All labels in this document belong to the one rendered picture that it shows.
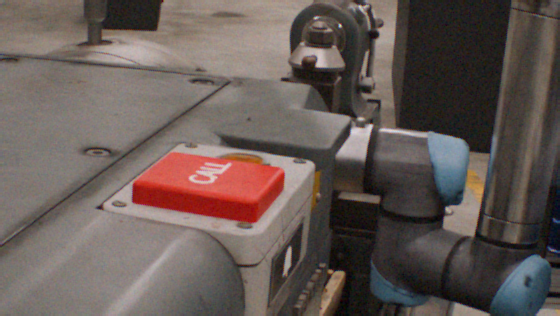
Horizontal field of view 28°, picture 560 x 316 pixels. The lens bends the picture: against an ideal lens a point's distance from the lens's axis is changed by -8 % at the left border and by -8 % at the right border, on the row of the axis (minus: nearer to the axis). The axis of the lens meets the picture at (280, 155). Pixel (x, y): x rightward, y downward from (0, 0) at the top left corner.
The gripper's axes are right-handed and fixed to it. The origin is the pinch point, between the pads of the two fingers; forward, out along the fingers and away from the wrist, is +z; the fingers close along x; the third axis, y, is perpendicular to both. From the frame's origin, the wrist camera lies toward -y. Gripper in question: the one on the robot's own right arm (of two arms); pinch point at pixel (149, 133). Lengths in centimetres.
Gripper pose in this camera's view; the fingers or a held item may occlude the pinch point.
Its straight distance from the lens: 131.4
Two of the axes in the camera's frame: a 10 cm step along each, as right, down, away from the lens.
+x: 0.9, -9.6, -2.6
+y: 2.2, -2.4, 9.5
